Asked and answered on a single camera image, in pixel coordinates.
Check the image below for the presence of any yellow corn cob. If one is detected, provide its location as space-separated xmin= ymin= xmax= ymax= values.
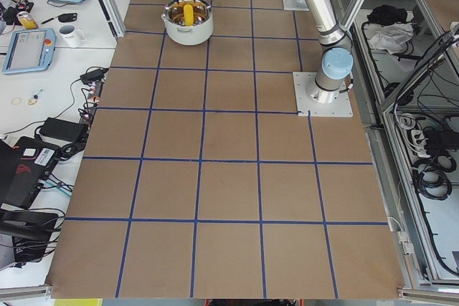
xmin=183 ymin=4 xmax=194 ymax=27

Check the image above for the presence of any mint green cooking pot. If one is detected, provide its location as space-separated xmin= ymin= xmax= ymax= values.
xmin=161 ymin=0 xmax=214 ymax=45

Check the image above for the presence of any black power adapter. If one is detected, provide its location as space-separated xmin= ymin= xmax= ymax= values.
xmin=80 ymin=67 xmax=109 ymax=85

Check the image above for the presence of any white mug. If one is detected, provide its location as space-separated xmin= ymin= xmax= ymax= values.
xmin=59 ymin=24 xmax=86 ymax=48

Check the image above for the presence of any blue teach pendant near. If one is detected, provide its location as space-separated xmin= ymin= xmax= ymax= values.
xmin=2 ymin=28 xmax=56 ymax=75

